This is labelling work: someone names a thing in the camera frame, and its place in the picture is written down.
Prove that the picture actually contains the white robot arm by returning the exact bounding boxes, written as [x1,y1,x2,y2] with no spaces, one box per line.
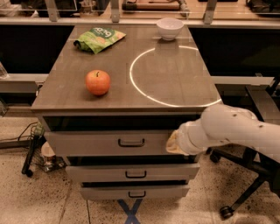
[166,104,280,162]

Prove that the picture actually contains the grey middle drawer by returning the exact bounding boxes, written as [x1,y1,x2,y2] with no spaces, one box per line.
[66,164,200,183]

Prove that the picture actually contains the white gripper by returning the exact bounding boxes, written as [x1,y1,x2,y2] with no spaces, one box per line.
[165,120,209,155]

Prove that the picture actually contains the black wire basket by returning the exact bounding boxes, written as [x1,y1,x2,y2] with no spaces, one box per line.
[21,122,66,177]

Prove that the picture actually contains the paper cup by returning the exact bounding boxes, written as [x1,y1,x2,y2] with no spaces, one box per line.
[41,142,56,166]

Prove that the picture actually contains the green snack bag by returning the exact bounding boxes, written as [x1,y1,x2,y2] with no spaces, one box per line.
[73,27,126,54]

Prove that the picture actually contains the grey drawer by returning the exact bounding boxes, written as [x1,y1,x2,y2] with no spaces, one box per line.
[45,130,169,157]
[80,185,189,200]
[66,164,200,183]

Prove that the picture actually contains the white bowl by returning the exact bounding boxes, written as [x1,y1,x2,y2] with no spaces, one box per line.
[156,17,184,40]

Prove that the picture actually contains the grey drawer cabinet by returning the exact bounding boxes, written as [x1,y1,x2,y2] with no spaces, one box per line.
[30,24,224,165]

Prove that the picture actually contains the grey top drawer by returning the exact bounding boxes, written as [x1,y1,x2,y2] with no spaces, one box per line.
[45,130,169,157]

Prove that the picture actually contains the black office chair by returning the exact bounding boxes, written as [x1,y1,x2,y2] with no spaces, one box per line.
[206,76,280,220]

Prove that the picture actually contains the red apple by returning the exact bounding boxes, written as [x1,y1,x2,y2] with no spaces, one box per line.
[85,70,110,95]

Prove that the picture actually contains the grey bottom drawer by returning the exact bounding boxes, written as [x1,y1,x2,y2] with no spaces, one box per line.
[80,185,189,200]

